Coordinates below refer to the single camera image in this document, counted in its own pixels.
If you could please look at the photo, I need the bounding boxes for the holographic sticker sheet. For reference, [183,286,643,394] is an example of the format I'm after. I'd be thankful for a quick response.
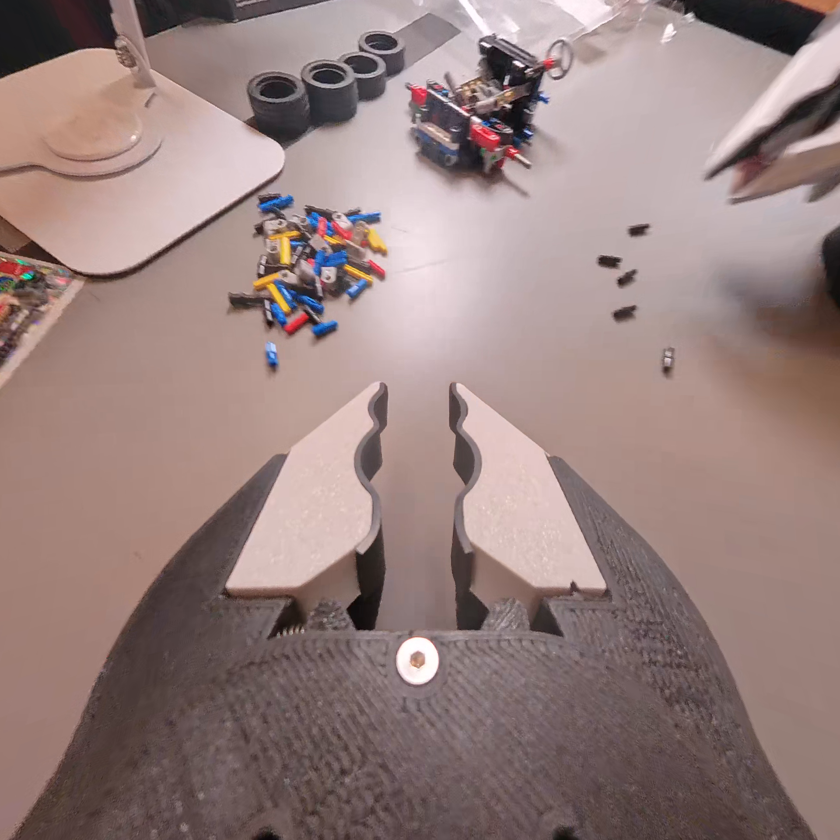
[0,252,86,388]

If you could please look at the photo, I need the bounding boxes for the lego car chassis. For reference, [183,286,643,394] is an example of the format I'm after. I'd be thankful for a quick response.
[405,34,575,177]

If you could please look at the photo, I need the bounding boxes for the white book stand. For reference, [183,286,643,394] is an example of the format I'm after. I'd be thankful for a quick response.
[0,0,286,277]

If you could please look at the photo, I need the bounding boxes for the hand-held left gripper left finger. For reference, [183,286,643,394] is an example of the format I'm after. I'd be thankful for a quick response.
[225,382,389,611]

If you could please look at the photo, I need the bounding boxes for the pile of coloured lego pins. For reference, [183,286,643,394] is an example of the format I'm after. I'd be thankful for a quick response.
[227,192,389,339]

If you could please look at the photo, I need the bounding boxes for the clear plastic bag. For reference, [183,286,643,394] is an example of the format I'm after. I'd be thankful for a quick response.
[427,0,697,47]

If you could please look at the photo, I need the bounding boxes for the black rubber lego tyre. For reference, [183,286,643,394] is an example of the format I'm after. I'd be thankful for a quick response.
[358,29,406,76]
[247,71,311,140]
[301,59,360,126]
[338,50,388,101]

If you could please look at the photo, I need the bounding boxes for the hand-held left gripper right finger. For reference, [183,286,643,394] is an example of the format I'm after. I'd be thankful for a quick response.
[449,382,608,611]

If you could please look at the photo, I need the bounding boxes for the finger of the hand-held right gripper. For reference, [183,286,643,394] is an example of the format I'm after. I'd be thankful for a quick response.
[727,136,840,202]
[704,25,840,181]

